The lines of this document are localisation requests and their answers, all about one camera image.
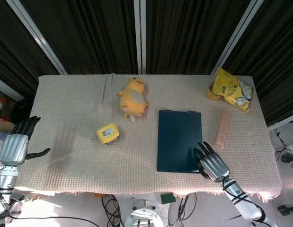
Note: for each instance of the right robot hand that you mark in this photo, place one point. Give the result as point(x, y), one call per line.
point(212, 164)

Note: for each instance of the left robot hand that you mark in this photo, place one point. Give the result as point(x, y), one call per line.
point(15, 147)

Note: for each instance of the dark teal notebook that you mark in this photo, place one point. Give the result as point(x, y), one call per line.
point(179, 142)

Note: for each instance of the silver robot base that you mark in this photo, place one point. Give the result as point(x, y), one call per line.
point(143, 215)

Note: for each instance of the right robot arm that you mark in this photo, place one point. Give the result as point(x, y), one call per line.
point(243, 201)

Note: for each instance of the pink rectangular bar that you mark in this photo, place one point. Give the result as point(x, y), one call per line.
point(222, 129)

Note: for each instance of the black round object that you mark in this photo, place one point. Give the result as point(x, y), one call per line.
point(21, 108)

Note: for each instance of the green sponge block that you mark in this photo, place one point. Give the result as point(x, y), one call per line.
point(167, 198)

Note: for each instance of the yellow tape roll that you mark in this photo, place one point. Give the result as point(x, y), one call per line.
point(211, 92)

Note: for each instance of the yellow snack bag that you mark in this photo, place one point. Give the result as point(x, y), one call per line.
point(233, 92)

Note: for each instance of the beige knitted tablecloth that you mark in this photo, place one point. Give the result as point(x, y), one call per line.
point(127, 156)

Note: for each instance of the yellow lidded container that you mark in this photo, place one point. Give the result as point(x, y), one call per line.
point(108, 133)

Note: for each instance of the yellow plush toy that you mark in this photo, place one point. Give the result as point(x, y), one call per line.
point(134, 97)

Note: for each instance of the dark curtain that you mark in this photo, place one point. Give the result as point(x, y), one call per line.
point(89, 35)

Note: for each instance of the white slanted frame bar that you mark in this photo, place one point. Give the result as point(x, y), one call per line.
point(39, 35)
point(238, 33)

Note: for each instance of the white vertical frame post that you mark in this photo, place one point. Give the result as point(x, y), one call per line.
point(141, 35)

